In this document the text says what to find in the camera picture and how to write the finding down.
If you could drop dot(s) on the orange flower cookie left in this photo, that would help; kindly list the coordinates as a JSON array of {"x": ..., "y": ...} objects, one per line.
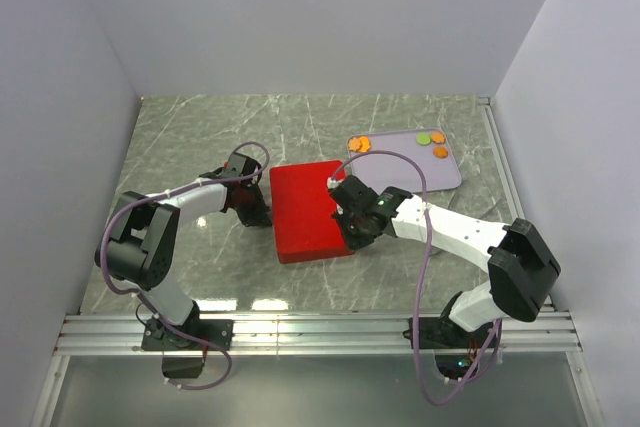
[{"x": 354, "y": 144}]

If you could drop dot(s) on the orange flower cookie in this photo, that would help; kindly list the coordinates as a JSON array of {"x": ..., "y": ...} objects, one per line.
[
  {"x": 354, "y": 144},
  {"x": 438, "y": 137}
]

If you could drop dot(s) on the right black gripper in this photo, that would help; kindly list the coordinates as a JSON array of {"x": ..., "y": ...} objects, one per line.
[{"x": 353, "y": 242}]

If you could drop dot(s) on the red tin lid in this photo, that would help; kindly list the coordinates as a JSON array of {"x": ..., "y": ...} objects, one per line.
[{"x": 302, "y": 208}]

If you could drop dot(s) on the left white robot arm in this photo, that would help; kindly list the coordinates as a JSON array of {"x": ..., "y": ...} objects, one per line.
[{"x": 136, "y": 251}]

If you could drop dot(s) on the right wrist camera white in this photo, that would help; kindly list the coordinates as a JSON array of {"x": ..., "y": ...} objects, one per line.
[{"x": 332, "y": 183}]

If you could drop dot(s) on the green round cookie far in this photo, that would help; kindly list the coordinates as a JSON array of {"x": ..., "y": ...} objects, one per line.
[{"x": 423, "y": 138}]

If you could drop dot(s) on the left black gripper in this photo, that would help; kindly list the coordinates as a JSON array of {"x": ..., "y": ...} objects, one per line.
[{"x": 259, "y": 215}]

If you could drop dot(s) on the orange fish cookie left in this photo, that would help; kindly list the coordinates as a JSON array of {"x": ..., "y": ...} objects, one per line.
[{"x": 363, "y": 144}]

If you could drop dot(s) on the orange flower cookie right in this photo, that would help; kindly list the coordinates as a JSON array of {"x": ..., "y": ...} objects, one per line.
[{"x": 438, "y": 137}]

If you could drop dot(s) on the aluminium rail frame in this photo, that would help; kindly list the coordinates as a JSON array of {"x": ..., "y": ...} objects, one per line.
[{"x": 307, "y": 334}]

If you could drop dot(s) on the red cookie tin box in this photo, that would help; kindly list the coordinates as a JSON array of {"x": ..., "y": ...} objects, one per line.
[{"x": 298, "y": 256}]

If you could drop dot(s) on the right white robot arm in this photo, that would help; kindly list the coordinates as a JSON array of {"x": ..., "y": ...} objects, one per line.
[{"x": 520, "y": 267}]

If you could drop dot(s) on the orange round cookie right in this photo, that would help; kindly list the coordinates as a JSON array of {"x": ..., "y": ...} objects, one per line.
[{"x": 440, "y": 152}]

